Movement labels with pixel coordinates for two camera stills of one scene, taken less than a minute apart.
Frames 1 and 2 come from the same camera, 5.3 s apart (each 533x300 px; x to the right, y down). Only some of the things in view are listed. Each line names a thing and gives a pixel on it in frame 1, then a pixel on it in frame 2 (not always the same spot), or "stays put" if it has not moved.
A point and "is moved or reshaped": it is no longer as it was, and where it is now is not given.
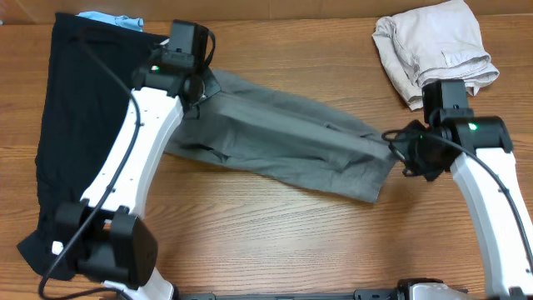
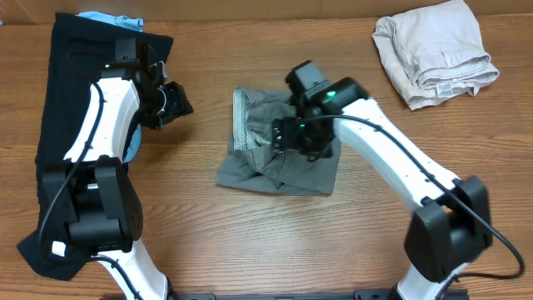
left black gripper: x=210 y=85 -> x=179 y=102
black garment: x=87 y=79 stays put
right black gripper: x=416 y=156 -> x=279 y=135
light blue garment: x=136 y=23 stays put
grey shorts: x=243 y=127 is moved or reshaped
